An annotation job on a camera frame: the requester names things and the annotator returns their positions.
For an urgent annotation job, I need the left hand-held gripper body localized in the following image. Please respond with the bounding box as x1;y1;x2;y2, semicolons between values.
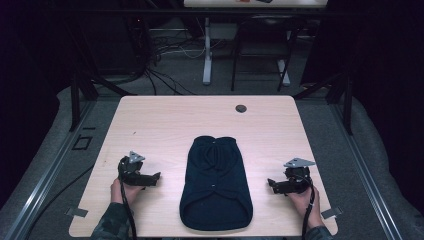
117;150;147;187

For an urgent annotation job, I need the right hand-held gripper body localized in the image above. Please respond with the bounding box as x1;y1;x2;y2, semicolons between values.
282;157;317;195

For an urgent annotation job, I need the dark navy sleeveless garment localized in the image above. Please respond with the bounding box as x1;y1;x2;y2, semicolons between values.
178;134;254;232

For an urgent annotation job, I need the person's left hand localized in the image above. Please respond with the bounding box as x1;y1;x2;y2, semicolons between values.
110;177;147;205

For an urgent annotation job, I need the person's right hand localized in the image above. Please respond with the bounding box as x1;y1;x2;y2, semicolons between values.
287;185;325;230

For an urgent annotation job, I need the dark computer tower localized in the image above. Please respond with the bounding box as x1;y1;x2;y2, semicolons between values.
81;13;149;77

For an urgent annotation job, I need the white background desk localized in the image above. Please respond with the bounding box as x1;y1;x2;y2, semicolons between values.
182;0;330;88

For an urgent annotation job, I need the black chair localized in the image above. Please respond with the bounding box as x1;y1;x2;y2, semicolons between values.
230;14;302;93

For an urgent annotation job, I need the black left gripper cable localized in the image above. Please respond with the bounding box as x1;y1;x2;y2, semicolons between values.
119;181;138;240

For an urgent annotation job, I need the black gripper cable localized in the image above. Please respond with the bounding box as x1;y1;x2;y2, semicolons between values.
119;181;138;240
300;184;317;240

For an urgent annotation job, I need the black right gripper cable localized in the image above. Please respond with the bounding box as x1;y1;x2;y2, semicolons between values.
300;184;317;240

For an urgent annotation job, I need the grey metal table bracket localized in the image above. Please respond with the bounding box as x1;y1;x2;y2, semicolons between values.
321;206;343;221
64;206;90;219

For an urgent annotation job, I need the aluminium floor rail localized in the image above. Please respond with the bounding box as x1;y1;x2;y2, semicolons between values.
2;99;98;240
329;102;405;240

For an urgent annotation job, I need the black floor cable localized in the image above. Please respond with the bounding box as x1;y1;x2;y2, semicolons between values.
29;163;97;236

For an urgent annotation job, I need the black metal frame stand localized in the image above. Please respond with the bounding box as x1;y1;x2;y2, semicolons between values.
67;63;138;133
292;70;355;137

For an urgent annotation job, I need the tangle of floor cables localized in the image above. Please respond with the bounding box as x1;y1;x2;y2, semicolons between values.
142;31;209;97

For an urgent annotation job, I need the black horizontal frame bar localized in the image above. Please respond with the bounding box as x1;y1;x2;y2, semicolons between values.
49;7;336;18

